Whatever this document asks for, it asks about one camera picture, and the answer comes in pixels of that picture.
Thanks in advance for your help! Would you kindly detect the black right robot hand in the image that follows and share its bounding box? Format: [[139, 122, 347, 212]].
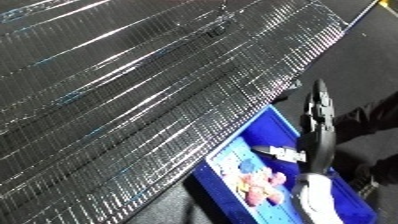
[[250, 79, 340, 175]]

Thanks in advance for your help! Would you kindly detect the pink soft toy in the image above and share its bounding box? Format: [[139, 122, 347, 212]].
[[220, 157, 290, 208]]

